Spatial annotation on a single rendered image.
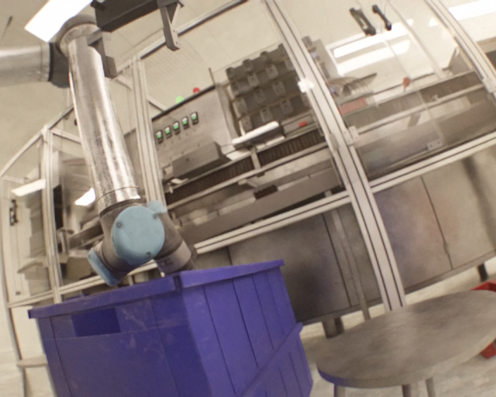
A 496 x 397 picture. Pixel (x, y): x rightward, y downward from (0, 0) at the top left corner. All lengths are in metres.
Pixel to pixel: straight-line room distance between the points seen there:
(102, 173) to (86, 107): 0.14
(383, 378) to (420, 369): 0.04
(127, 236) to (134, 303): 0.11
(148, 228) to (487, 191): 1.43
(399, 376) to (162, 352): 0.30
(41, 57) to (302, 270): 1.31
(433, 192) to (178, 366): 1.28
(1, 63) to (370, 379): 0.94
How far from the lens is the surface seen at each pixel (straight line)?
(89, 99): 0.61
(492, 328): 0.38
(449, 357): 0.35
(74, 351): 0.57
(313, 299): 1.41
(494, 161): 1.61
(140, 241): 0.48
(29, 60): 0.86
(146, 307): 0.42
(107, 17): 0.60
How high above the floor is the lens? 0.40
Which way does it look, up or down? 15 degrees up
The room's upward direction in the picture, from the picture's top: 16 degrees counter-clockwise
